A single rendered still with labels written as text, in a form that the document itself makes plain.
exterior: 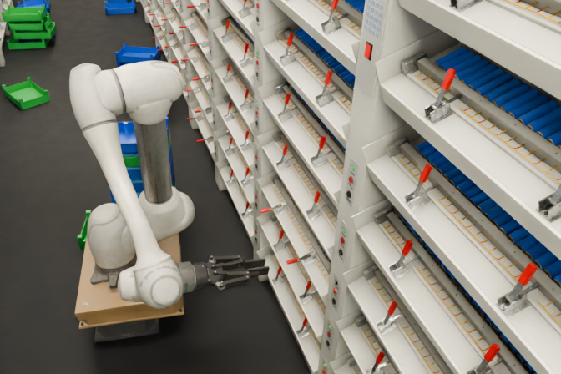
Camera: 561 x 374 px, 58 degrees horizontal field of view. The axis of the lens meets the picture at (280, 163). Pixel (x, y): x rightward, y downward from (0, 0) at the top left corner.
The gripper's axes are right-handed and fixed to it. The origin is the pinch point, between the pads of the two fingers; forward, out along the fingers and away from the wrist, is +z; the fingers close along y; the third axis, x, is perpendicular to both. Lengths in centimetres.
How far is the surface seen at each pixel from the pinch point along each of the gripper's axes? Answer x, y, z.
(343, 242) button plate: 29.7, 23.0, 11.2
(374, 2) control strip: 90, 21, 2
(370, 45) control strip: 82, 22, 3
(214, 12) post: 44, -113, 10
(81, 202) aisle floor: -67, -126, -47
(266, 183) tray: 0.6, -42.5, 18.1
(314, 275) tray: -0.5, 5.9, 17.7
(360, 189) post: 49, 26, 9
